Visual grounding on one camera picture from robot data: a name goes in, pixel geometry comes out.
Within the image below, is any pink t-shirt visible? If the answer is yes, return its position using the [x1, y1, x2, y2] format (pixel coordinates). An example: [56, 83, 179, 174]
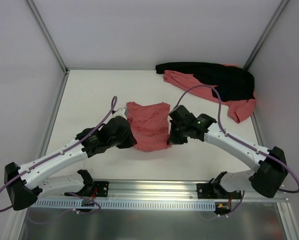
[126, 102, 171, 153]
[163, 70, 257, 124]

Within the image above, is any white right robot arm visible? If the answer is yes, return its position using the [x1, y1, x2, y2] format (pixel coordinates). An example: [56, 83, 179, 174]
[169, 105, 288, 199]

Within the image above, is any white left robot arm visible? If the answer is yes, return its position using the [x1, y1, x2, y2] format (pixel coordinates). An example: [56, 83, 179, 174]
[4, 116, 137, 211]

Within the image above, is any black t-shirt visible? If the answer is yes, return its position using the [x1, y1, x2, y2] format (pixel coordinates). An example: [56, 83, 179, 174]
[155, 62, 255, 102]

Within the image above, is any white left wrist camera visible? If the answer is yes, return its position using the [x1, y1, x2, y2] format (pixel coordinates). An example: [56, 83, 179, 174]
[111, 107, 128, 120]

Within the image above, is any aluminium front rail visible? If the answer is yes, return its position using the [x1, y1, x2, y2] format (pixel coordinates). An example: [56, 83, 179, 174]
[36, 177, 289, 201]

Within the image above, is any aluminium rail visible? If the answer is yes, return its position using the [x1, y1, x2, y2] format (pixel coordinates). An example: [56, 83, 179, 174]
[36, 177, 289, 201]
[251, 112, 275, 150]
[31, 70, 70, 162]

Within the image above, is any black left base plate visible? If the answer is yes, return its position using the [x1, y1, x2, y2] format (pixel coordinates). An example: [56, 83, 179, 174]
[74, 179, 109, 198]

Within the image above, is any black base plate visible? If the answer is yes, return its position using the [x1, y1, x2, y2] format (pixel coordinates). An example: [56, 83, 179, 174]
[74, 179, 109, 198]
[196, 183, 242, 200]

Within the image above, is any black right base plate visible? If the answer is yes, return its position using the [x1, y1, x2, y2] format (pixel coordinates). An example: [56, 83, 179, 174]
[196, 183, 242, 200]

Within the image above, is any left side aluminium rail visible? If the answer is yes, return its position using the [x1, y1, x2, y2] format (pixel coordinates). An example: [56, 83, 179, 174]
[31, 70, 70, 162]

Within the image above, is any right side aluminium rail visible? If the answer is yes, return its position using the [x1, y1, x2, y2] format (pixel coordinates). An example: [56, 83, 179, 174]
[251, 112, 275, 150]

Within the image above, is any white slotted cable duct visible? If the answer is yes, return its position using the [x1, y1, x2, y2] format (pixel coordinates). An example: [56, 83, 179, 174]
[32, 198, 216, 212]

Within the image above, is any left aluminium frame post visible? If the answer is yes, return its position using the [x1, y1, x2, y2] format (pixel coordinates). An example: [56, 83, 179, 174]
[25, 0, 68, 74]

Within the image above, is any aluminium frame post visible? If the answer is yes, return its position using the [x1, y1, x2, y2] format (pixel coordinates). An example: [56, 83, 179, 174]
[25, 0, 68, 74]
[243, 0, 291, 71]

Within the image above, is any right aluminium frame post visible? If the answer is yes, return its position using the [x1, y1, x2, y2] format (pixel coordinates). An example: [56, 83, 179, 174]
[243, 0, 291, 71]

